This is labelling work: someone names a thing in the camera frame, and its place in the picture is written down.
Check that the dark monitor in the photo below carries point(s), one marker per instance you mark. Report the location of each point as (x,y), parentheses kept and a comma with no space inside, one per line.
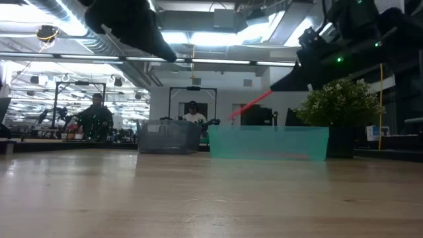
(4,112)

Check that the grey wall vent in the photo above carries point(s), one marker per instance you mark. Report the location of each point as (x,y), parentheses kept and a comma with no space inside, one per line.
(196,81)
(248,82)

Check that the teal translucent plastic bin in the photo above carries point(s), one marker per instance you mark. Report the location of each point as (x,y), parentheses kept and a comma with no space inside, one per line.
(264,142)

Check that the black robot station frame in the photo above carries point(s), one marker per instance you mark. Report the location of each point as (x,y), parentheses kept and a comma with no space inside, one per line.
(193,88)
(81,83)

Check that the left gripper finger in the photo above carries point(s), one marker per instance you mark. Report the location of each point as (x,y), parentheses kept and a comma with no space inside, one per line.
(148,36)

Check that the long ceiling light tube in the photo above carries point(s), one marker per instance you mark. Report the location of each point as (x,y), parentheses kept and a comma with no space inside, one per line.
(215,61)

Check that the dark background bench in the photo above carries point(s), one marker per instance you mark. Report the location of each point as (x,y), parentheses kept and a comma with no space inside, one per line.
(66,147)

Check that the person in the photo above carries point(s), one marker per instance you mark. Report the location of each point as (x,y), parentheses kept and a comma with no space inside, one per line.
(195,117)
(96,119)

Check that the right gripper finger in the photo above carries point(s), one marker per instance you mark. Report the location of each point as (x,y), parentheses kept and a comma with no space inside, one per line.
(297,81)

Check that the small potted green plant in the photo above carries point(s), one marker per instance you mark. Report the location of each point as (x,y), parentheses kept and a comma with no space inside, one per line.
(340,102)

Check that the orange pencil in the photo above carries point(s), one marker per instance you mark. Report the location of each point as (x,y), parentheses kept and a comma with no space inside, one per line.
(251,104)

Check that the dark storage rack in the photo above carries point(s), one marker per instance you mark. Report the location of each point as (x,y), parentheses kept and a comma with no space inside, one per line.
(409,99)

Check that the black cabinet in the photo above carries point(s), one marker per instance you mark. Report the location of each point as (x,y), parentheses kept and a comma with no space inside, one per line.
(261,117)

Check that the white box with blue print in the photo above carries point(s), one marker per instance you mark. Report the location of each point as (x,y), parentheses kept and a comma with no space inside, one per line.
(373,133)

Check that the grey ceiling box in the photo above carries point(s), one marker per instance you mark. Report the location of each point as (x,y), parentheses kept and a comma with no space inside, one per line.
(224,18)

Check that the grey translucent plastic bin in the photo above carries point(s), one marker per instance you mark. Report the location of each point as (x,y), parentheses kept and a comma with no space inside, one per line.
(168,139)

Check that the black background robot arm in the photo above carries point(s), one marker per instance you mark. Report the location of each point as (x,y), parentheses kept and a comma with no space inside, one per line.
(61,112)

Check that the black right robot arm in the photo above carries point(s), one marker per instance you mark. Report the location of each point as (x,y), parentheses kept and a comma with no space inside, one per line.
(396,20)

